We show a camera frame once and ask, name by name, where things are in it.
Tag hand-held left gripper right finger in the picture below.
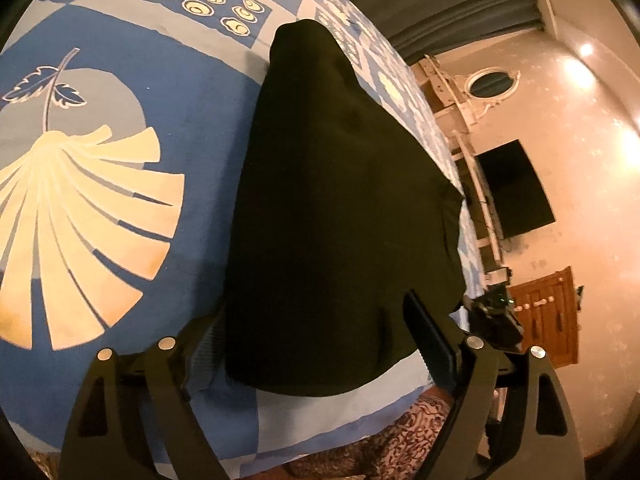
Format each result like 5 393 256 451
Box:
403 288 586 480

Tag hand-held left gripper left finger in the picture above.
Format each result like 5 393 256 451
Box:
59 309 227 480

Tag black pants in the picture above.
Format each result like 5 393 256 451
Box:
224 19 468 397

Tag brown wooden door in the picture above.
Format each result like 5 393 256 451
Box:
510 266 583 368

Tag brown patterned carpet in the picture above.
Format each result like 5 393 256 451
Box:
285 390 457 480

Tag white ornate dresser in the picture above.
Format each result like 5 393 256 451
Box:
415 52 513 286

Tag blue printed blanket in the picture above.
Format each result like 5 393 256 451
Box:
0 0 488 476

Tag oval white-framed mirror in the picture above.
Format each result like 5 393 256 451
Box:
452 67 522 122

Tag grey curtain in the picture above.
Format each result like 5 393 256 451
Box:
320 0 547 63

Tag black wall television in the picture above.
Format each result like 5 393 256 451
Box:
472 140 557 239

